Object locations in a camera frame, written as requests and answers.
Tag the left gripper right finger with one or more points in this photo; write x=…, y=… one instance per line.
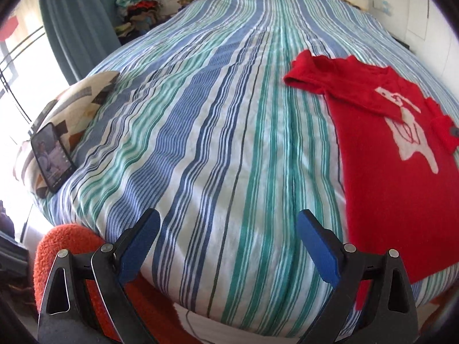
x=389, y=313

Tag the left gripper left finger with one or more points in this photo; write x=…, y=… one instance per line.
x=67, y=314

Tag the red sweater with white print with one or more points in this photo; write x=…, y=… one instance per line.
x=400, y=174

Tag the pile of colourful clothes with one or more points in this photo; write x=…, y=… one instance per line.
x=138, y=18

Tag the black smartphone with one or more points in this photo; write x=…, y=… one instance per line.
x=54, y=162

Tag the patterned beige cushion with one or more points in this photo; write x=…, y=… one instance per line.
x=71, y=113

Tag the striped blue green bedspread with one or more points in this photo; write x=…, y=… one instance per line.
x=201, y=127

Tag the white wardrobe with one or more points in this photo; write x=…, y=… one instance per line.
x=433, y=42

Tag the teal curtain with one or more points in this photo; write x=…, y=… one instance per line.
x=80, y=33

